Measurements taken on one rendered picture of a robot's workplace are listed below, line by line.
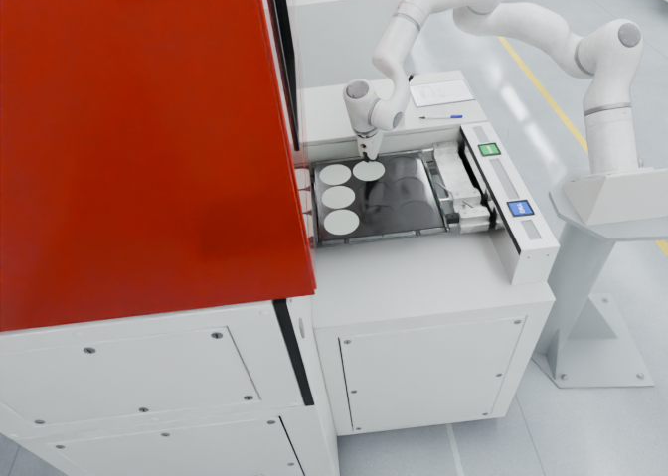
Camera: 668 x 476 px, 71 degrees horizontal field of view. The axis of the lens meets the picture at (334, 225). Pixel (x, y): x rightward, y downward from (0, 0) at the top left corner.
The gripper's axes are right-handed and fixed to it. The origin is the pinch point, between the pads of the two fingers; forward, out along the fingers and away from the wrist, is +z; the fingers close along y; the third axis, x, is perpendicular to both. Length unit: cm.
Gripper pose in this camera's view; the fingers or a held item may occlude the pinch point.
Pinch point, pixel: (373, 155)
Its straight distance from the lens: 152.8
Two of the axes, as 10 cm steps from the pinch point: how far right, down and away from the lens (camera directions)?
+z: 2.0, 4.2, 8.8
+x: -9.3, -2.0, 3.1
